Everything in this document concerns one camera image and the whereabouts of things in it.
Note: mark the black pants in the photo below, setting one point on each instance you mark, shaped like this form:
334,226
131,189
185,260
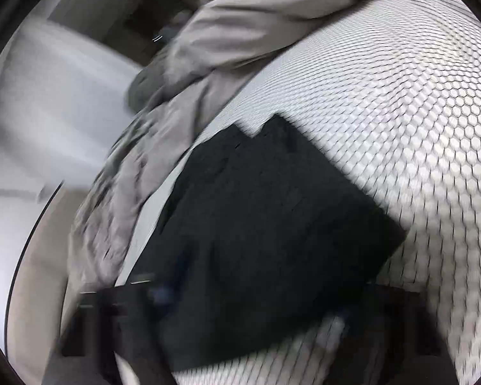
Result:
264,216

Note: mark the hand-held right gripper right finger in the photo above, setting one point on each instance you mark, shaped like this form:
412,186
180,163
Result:
389,329

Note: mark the beige bed headboard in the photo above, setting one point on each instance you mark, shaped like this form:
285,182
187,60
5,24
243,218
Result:
36,272

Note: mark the white honeycomb-patterned bed sheet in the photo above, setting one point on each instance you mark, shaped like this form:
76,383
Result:
417,120

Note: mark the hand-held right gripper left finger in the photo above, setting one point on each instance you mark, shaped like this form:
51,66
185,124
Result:
120,329

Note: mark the dark furniture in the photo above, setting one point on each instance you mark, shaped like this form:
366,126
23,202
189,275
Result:
152,12

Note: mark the grey quilt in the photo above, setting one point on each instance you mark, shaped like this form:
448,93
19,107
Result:
208,48

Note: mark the dark grey cloth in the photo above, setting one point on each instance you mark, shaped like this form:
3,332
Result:
144,88

